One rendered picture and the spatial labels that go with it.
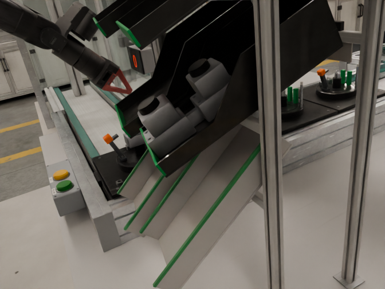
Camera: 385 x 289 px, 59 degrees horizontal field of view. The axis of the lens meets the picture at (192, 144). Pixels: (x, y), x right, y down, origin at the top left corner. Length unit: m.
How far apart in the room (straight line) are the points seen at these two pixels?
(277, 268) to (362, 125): 0.24
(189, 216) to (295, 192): 0.43
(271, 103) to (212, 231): 0.20
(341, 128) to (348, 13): 4.94
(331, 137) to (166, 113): 0.75
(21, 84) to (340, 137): 5.48
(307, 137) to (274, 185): 0.59
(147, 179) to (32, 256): 0.36
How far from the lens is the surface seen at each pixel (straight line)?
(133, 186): 0.74
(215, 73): 0.45
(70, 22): 0.80
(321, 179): 1.01
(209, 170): 0.59
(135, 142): 0.91
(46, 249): 0.95
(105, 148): 1.22
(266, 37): 0.38
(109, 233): 0.83
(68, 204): 0.94
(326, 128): 1.08
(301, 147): 1.03
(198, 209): 0.57
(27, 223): 1.07
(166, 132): 0.45
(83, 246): 0.90
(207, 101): 0.45
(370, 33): 0.51
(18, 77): 6.11
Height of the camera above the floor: 1.41
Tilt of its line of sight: 26 degrees down
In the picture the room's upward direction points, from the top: 9 degrees counter-clockwise
